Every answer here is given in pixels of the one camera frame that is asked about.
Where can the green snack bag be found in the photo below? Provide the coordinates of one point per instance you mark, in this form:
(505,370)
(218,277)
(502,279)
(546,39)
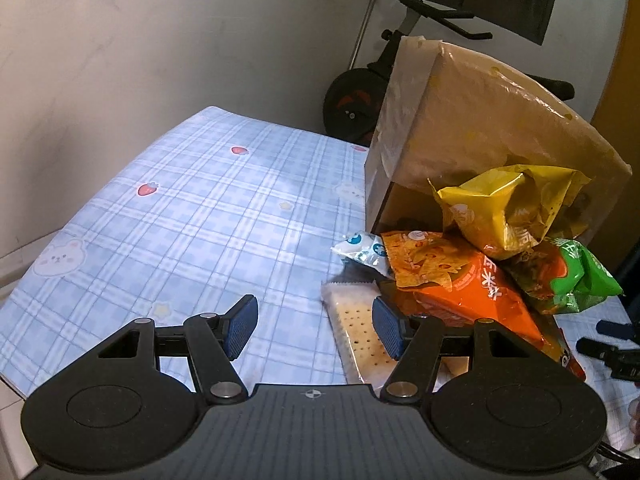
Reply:
(570,275)

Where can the clear cracker packet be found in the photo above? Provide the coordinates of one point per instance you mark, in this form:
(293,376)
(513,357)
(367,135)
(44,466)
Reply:
(355,327)

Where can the wooden door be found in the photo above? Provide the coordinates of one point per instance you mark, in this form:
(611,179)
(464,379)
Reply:
(617,75)

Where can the person's right hand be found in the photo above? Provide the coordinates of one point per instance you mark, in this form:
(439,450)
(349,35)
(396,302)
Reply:
(634,422)

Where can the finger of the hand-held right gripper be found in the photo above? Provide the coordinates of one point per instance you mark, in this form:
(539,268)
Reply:
(617,329)
(607,355)

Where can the black exercise bike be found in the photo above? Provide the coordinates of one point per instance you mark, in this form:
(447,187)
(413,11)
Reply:
(350,105)

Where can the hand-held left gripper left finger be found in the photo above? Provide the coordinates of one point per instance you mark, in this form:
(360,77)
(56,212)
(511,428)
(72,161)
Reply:
(240,327)

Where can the orange chips bag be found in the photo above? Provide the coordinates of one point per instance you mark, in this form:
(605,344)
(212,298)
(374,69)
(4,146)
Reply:
(440,270)

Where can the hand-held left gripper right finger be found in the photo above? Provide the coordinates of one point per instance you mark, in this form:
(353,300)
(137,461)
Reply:
(385,327)

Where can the yellow snack bag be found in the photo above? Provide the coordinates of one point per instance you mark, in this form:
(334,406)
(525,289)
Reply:
(505,205)

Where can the cardboard box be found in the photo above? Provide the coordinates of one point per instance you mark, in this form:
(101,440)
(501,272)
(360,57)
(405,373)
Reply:
(500,120)

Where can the small white blue packet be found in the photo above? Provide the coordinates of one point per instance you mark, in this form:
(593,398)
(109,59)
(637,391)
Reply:
(365,250)

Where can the metal pole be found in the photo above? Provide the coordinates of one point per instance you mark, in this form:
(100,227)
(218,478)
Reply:
(362,27)

